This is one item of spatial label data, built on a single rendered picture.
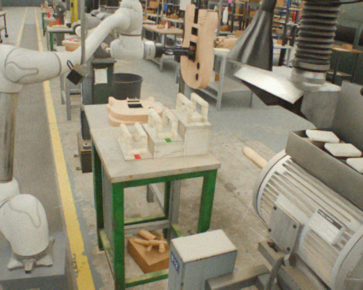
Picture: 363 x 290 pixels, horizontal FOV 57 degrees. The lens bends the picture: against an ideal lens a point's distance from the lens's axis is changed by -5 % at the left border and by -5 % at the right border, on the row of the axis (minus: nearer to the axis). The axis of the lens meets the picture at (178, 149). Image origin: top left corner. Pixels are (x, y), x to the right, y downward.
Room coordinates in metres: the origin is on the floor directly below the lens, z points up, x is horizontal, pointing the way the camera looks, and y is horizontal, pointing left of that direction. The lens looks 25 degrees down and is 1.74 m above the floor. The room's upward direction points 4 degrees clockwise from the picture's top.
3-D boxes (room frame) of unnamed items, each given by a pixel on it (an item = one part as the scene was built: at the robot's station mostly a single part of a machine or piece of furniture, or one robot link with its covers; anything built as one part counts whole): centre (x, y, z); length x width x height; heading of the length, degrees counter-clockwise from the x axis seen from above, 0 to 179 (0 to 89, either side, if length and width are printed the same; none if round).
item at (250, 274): (0.71, -0.19, 1.02); 0.19 x 0.04 x 0.04; 114
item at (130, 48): (1.69, 0.29, 1.47); 0.16 x 0.11 x 0.13; 110
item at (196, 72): (1.81, -0.05, 1.47); 0.35 x 0.04 x 0.40; 20
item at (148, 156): (1.70, 0.24, 0.94); 0.27 x 0.15 x 0.01; 21
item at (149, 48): (1.73, 0.19, 1.46); 0.09 x 0.06 x 0.09; 20
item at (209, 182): (1.62, -0.18, 0.45); 0.05 x 0.05 x 0.90; 24
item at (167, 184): (2.13, 0.04, 0.45); 0.05 x 0.05 x 0.90; 24
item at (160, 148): (1.75, 0.10, 0.98); 0.27 x 0.16 x 0.09; 21
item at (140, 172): (1.78, 0.16, 0.55); 0.62 x 0.58 x 0.76; 24
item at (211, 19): (1.69, -0.10, 1.63); 0.07 x 0.04 x 0.09; 20
